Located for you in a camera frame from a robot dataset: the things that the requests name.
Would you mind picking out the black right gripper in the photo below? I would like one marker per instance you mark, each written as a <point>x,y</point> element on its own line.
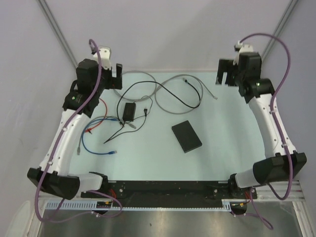
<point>225,65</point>

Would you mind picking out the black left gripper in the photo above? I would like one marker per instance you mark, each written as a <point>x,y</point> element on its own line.
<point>114,82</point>

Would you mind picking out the small black adapter box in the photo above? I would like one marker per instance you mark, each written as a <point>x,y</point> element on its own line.
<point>129,112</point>

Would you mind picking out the black ethernet cable teal plug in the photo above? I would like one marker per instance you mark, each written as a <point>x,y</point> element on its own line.
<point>199,96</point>

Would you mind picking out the black Mercury network switch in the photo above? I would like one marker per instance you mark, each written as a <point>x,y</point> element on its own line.
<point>186,136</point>

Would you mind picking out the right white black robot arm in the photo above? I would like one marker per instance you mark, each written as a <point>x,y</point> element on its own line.
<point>282,161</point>

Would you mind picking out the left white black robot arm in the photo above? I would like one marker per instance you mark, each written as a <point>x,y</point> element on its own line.
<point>53,174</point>

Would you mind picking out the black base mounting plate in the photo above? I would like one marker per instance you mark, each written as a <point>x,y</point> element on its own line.
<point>173,192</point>

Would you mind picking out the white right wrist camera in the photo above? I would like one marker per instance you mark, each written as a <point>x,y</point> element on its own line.
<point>240,48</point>

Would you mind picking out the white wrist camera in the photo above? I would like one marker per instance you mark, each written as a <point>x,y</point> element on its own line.
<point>240,48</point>
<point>105,54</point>

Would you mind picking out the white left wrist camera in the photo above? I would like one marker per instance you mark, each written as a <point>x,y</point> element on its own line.
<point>105,54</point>

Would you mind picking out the right aluminium corner post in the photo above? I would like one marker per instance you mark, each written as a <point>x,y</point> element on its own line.
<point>286,16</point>

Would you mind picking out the aluminium corner post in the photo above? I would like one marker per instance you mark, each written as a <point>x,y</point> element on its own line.
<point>48,14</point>
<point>286,16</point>

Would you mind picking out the left aluminium corner post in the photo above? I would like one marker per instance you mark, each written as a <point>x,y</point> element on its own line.
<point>48,14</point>

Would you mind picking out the white slotted cable duct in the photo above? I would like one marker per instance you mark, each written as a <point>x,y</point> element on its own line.
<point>217,205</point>

